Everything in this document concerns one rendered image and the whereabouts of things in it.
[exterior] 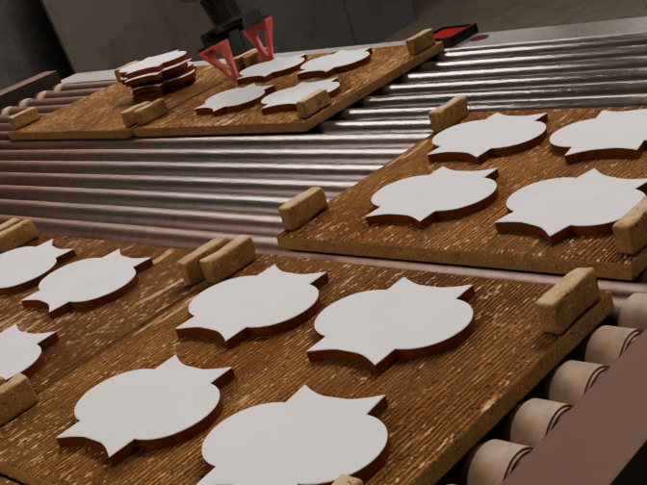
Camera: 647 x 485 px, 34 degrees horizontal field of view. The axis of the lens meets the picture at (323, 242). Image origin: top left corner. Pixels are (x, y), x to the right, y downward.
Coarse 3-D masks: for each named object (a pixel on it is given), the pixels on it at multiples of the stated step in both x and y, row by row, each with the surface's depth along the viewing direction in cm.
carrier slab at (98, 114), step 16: (208, 64) 215; (224, 64) 210; (208, 80) 200; (224, 80) 196; (96, 96) 218; (112, 96) 213; (128, 96) 208; (160, 96) 199; (176, 96) 194; (192, 96) 191; (64, 112) 213; (80, 112) 208; (96, 112) 203; (112, 112) 199; (32, 128) 207; (48, 128) 202; (64, 128) 198; (80, 128) 193; (96, 128) 189; (112, 128) 185; (128, 128) 182
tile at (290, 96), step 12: (300, 84) 169; (312, 84) 167; (324, 84) 164; (336, 84) 162; (276, 96) 166; (288, 96) 164; (300, 96) 161; (264, 108) 162; (276, 108) 162; (288, 108) 160
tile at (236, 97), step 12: (252, 84) 180; (216, 96) 179; (228, 96) 176; (240, 96) 174; (252, 96) 171; (264, 96) 171; (204, 108) 174; (216, 108) 171; (228, 108) 170; (240, 108) 169
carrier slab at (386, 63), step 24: (384, 48) 181; (432, 48) 172; (360, 72) 170; (384, 72) 165; (336, 96) 160; (360, 96) 160; (168, 120) 178; (192, 120) 173; (216, 120) 168; (240, 120) 163; (264, 120) 159; (288, 120) 155; (312, 120) 153
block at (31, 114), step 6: (30, 108) 212; (36, 108) 212; (18, 114) 210; (24, 114) 211; (30, 114) 211; (36, 114) 212; (12, 120) 209; (18, 120) 210; (24, 120) 211; (30, 120) 211; (12, 126) 210; (18, 126) 210
